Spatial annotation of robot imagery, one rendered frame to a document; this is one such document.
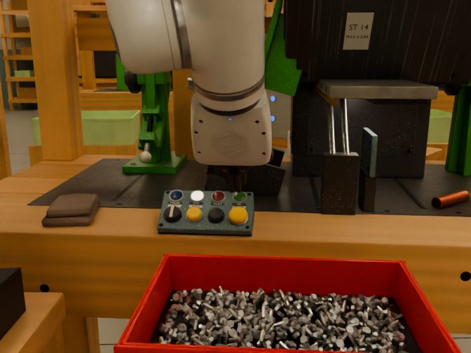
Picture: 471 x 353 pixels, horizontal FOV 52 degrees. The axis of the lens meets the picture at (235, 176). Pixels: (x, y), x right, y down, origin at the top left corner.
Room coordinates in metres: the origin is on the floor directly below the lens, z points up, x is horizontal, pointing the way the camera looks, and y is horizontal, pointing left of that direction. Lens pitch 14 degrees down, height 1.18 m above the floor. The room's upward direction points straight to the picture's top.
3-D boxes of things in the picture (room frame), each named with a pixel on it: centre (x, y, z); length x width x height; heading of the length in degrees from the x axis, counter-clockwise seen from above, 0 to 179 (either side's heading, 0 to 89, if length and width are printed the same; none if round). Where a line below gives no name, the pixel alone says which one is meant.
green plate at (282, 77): (0.98, -0.09, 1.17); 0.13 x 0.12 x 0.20; 85
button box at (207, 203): (0.76, 0.05, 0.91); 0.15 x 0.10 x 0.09; 85
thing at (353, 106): (1.17, -0.29, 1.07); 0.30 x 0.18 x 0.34; 85
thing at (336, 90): (0.93, -0.24, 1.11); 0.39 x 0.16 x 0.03; 175
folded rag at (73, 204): (0.80, 0.28, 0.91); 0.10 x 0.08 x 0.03; 6
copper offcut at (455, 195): (0.87, -0.41, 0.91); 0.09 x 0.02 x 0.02; 124
